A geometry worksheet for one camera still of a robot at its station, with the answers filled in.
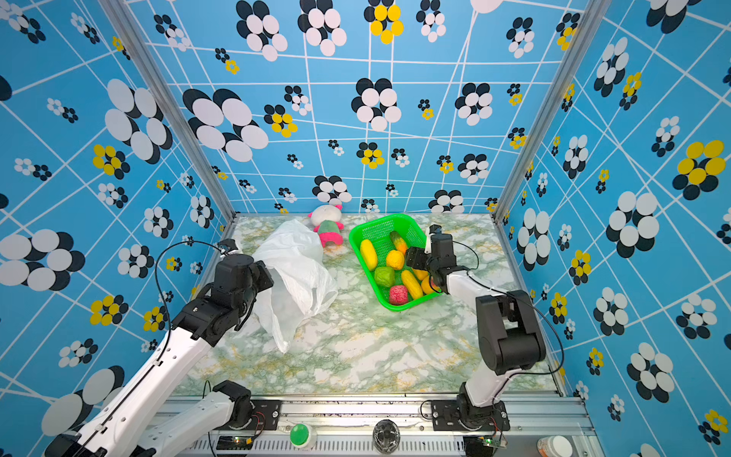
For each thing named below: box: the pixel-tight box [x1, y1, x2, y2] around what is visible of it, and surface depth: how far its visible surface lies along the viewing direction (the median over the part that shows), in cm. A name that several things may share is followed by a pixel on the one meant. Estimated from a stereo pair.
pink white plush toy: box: [307, 204, 346, 248], surface depth 114 cm
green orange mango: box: [389, 230, 408, 255], surface depth 107 cm
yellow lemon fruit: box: [359, 238, 378, 272], surface depth 105 cm
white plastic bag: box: [253, 218, 339, 354], surface depth 79 cm
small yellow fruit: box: [386, 249, 405, 271], surface depth 101 cm
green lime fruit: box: [374, 265, 396, 288], surface depth 96 cm
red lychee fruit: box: [389, 284, 409, 306], surface depth 92 cm
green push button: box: [289, 422, 317, 451], surface depth 64 cm
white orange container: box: [536, 435, 574, 457], surface depth 65 cm
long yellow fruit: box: [401, 269, 424, 299], surface depth 96 cm
